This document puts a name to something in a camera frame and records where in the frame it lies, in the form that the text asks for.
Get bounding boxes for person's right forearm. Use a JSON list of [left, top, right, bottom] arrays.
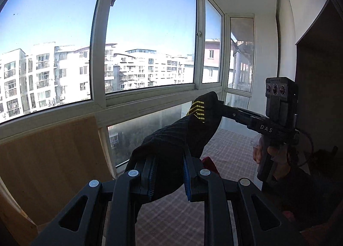
[[263, 166, 343, 232]]

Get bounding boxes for white window frame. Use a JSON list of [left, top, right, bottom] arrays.
[[0, 0, 256, 141]]

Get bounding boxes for pink checkered bed sheet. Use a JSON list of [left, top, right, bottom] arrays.
[[107, 117, 266, 246]]

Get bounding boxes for person's right hand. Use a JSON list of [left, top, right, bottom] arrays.
[[252, 139, 294, 181]]

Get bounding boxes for red cloth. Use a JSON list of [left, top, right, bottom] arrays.
[[202, 156, 221, 177]]

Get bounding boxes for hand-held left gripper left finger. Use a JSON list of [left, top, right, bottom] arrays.
[[31, 152, 158, 246]]

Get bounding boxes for white apartment buildings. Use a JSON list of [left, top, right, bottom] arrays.
[[0, 38, 255, 124]]

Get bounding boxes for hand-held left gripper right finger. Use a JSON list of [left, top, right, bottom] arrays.
[[183, 152, 307, 246]]

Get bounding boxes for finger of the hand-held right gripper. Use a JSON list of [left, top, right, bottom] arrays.
[[221, 111, 254, 129], [217, 100, 266, 120]]

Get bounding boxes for dark wooden wardrobe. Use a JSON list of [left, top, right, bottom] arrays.
[[295, 0, 343, 177]]

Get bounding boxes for black garment with yellow stripes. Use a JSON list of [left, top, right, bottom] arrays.
[[130, 92, 223, 226]]

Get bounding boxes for light oak wooden board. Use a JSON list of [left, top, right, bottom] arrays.
[[0, 115, 117, 232]]

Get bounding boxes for black cable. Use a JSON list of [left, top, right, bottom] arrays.
[[288, 130, 314, 168]]

